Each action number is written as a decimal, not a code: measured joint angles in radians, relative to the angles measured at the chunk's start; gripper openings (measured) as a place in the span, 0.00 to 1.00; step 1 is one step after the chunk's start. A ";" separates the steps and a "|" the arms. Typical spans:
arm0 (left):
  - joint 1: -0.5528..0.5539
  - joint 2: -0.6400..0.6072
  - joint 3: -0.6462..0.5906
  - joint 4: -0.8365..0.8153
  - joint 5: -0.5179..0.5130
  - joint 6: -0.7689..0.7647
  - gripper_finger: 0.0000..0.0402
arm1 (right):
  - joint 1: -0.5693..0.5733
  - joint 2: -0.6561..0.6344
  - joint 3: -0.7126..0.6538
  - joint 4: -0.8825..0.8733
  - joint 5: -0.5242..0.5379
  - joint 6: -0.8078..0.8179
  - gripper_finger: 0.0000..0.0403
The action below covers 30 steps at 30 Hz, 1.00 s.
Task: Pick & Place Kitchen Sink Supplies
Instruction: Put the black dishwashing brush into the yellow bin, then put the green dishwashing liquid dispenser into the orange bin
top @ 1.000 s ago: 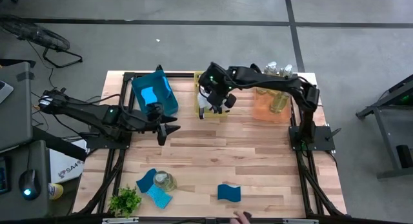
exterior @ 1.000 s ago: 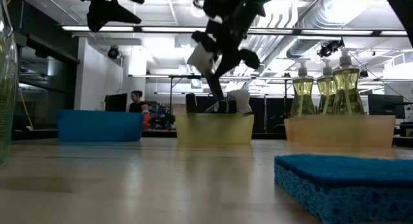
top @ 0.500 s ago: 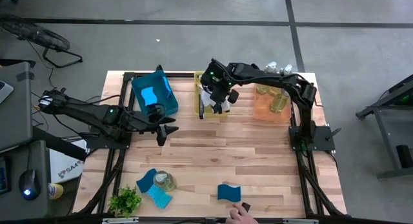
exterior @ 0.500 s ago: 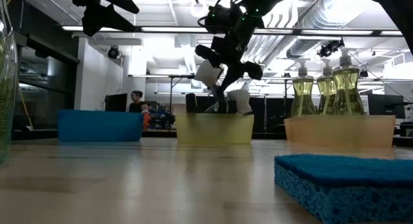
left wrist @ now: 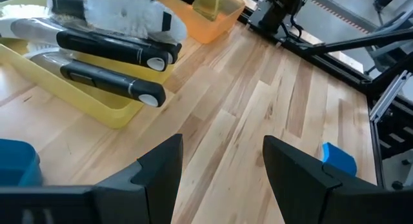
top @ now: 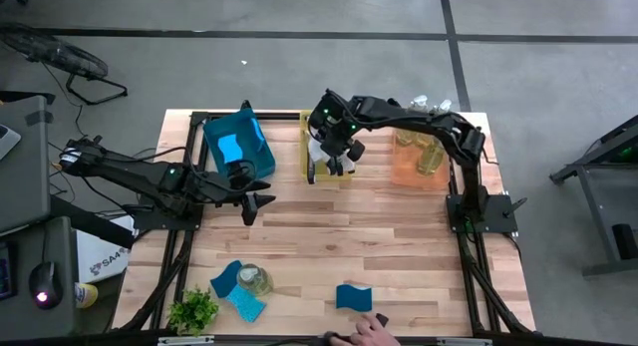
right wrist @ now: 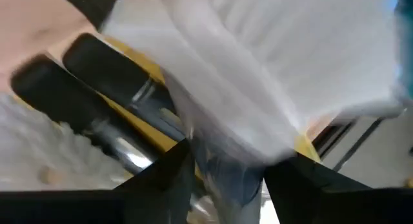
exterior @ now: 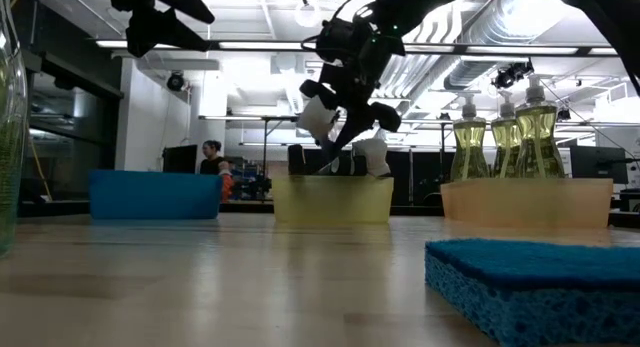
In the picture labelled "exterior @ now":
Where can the person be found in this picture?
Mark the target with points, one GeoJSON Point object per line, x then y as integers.
{"type": "Point", "coordinates": [212, 164]}

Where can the black aluminium table frame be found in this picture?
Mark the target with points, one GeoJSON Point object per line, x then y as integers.
{"type": "Point", "coordinates": [417, 210]}

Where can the yellow plastic bin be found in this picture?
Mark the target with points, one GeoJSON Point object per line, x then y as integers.
{"type": "Point", "coordinates": [330, 202]}

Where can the orange plastic bin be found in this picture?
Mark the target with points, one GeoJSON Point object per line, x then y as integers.
{"type": "Point", "coordinates": [525, 204]}

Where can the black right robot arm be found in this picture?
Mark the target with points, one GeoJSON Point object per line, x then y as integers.
{"type": "Point", "coordinates": [430, 4]}

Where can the white pillar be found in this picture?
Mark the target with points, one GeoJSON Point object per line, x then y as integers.
{"type": "Point", "coordinates": [210, 117]}

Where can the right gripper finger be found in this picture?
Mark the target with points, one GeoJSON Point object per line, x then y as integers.
{"type": "Point", "coordinates": [320, 93]}
{"type": "Point", "coordinates": [387, 117]}

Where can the black partition panel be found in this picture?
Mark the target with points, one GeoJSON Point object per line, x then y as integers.
{"type": "Point", "coordinates": [415, 187]}

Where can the black workbench frame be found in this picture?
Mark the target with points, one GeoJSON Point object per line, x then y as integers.
{"type": "Point", "coordinates": [280, 119]}

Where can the silver ventilation duct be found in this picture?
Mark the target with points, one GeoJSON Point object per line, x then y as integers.
{"type": "Point", "coordinates": [475, 69]}

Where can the blue scrub sponge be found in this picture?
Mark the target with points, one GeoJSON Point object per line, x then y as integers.
{"type": "Point", "coordinates": [525, 287]}

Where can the black ceiling device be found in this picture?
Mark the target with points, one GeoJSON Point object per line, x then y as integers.
{"type": "Point", "coordinates": [510, 76]}

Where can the black hanging camera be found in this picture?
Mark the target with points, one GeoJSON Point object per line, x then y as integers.
{"type": "Point", "coordinates": [175, 81]}

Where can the black monitor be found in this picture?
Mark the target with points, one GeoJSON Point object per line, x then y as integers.
{"type": "Point", "coordinates": [180, 159]}
{"type": "Point", "coordinates": [597, 164]}

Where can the black overhead frame bar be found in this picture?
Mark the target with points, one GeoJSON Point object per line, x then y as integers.
{"type": "Point", "coordinates": [582, 51]}

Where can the blue plastic bin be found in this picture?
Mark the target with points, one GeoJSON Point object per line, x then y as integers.
{"type": "Point", "coordinates": [150, 194]}

